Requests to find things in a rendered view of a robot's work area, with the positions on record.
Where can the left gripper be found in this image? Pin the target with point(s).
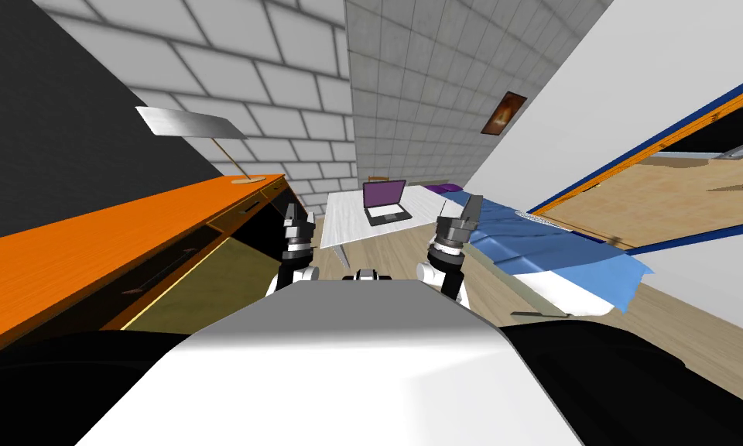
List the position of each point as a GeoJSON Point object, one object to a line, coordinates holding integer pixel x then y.
{"type": "Point", "coordinates": [299, 231]}

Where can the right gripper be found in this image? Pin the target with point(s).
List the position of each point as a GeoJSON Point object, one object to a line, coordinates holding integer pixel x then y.
{"type": "Point", "coordinates": [453, 233]}

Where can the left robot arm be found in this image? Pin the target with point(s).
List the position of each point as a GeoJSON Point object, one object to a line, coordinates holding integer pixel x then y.
{"type": "Point", "coordinates": [68, 396]}

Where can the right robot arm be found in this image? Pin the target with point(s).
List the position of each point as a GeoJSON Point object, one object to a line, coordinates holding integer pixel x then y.
{"type": "Point", "coordinates": [625, 384]}

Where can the white table with laptop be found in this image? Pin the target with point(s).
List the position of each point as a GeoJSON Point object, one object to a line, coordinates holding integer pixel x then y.
{"type": "Point", "coordinates": [347, 217]}

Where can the bed with blue blanket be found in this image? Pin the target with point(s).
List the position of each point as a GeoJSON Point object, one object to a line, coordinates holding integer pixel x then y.
{"type": "Point", "coordinates": [532, 248]}

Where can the silver shade desk lamp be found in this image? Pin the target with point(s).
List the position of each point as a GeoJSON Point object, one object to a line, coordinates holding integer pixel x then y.
{"type": "Point", "coordinates": [186, 122]}

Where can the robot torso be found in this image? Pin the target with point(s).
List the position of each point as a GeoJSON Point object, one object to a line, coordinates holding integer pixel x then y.
{"type": "Point", "coordinates": [347, 371]}

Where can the orange topped black dresser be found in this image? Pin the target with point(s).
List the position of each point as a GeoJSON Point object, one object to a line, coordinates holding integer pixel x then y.
{"type": "Point", "coordinates": [68, 248]}

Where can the dark framed wall picture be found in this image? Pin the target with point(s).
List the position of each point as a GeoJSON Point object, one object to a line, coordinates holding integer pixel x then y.
{"type": "Point", "coordinates": [503, 114]}

